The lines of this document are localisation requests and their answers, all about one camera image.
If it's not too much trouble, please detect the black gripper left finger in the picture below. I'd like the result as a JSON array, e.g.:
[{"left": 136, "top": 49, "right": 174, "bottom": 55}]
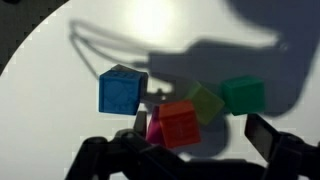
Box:
[{"left": 64, "top": 110, "right": 188, "bottom": 180}]

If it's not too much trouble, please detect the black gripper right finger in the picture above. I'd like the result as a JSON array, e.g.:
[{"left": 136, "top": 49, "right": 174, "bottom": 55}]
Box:
[{"left": 244, "top": 112, "right": 320, "bottom": 180}]

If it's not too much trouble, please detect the blue block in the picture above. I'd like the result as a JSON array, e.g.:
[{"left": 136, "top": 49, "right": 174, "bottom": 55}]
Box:
[{"left": 98, "top": 68, "right": 143, "bottom": 116}]

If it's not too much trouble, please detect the magenta block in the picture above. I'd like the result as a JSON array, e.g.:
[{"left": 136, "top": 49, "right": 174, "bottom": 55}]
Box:
[{"left": 145, "top": 105, "right": 166, "bottom": 147}]

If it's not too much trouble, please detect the green block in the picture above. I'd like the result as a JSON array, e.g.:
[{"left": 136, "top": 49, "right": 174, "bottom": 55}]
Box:
[{"left": 221, "top": 75, "right": 267, "bottom": 117}]

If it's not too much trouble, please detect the orange block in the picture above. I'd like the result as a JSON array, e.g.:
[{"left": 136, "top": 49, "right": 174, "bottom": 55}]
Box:
[{"left": 158, "top": 98, "right": 202, "bottom": 149}]

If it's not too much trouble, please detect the yellow-green block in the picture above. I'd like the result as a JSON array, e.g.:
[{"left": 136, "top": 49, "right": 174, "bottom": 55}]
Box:
[{"left": 184, "top": 81, "right": 226, "bottom": 126}]

